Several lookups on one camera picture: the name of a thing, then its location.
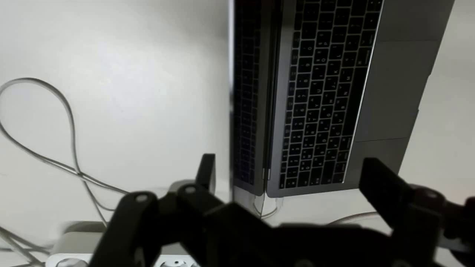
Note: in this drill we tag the grey laptop with stickers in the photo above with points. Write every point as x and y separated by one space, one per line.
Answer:
321 98

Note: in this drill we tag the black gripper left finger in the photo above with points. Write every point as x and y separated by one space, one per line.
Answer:
134 223

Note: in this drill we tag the white power strip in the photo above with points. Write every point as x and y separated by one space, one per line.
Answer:
74 260

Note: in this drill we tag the white charger plug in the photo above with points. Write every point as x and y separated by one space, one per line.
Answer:
79 238

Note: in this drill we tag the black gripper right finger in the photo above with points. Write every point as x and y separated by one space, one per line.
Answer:
425 212

